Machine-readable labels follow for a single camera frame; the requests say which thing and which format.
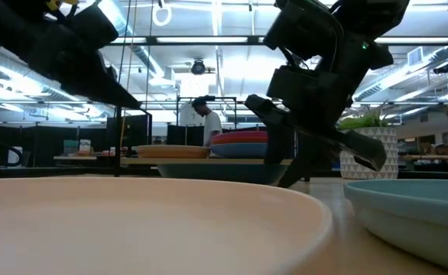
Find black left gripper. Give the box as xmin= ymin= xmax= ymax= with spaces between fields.
xmin=28 ymin=3 xmax=141 ymax=111

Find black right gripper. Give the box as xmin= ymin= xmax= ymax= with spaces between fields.
xmin=245 ymin=37 xmax=395 ymax=188

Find light blue plate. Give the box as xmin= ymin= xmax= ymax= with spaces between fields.
xmin=342 ymin=178 xmax=448 ymax=273

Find cream plate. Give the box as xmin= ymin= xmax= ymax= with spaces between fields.
xmin=0 ymin=176 xmax=334 ymax=275

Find wooden shelf board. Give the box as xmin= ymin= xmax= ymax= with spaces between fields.
xmin=119 ymin=157 xmax=294 ymax=166

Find white triangle pattern planter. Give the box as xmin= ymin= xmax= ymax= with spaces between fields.
xmin=339 ymin=126 xmax=399 ymax=180

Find green leafy plant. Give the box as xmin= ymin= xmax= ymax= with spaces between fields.
xmin=337 ymin=108 xmax=391 ymax=131

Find black monitor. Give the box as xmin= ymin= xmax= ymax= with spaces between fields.
xmin=106 ymin=114 xmax=149 ymax=148

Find white box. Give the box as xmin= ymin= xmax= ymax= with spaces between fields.
xmin=78 ymin=138 xmax=93 ymax=157

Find teal box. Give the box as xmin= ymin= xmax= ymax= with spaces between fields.
xmin=63 ymin=139 xmax=80 ymax=157

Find black overhead light bar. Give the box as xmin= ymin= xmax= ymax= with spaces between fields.
xmin=105 ymin=35 xmax=448 ymax=47

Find white background cylinder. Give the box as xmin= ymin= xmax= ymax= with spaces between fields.
xmin=179 ymin=102 xmax=200 ymax=126

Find black partition panels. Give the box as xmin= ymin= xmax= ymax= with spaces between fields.
xmin=166 ymin=125 xmax=206 ymax=147

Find round black ceiling fixture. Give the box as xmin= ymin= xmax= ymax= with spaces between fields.
xmin=190 ymin=59 xmax=207 ymax=76

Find person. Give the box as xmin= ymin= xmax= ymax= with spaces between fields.
xmin=191 ymin=97 xmax=223 ymax=148

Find white container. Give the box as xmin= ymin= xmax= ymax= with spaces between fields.
xmin=7 ymin=146 xmax=24 ymax=168

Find wooden background desk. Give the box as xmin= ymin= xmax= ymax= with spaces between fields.
xmin=398 ymin=154 xmax=448 ymax=161

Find dark hanging cable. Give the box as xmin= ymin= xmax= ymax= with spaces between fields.
xmin=117 ymin=0 xmax=132 ymax=77

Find yellowish hanging cable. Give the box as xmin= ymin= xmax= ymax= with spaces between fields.
xmin=118 ymin=0 xmax=138 ymax=150

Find black metal shelf frame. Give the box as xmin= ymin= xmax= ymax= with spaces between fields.
xmin=112 ymin=105 xmax=153 ymax=178

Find long horizontal metal rail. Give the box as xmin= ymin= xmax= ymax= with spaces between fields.
xmin=0 ymin=99 xmax=448 ymax=106

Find white cable ring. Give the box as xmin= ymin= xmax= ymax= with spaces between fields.
xmin=151 ymin=2 xmax=173 ymax=28

